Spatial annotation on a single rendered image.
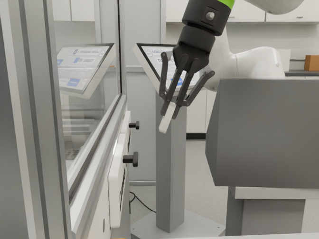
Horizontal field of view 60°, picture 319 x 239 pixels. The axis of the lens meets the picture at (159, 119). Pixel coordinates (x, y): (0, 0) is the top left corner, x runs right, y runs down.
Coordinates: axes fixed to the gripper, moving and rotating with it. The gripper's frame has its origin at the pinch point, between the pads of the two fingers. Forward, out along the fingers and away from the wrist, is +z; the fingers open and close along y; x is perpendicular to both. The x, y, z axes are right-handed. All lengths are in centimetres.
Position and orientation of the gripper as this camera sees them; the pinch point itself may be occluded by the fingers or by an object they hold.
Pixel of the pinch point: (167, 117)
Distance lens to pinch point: 63.6
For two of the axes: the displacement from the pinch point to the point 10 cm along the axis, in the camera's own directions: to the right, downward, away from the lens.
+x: -0.6, -2.3, 9.7
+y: 9.4, 3.3, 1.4
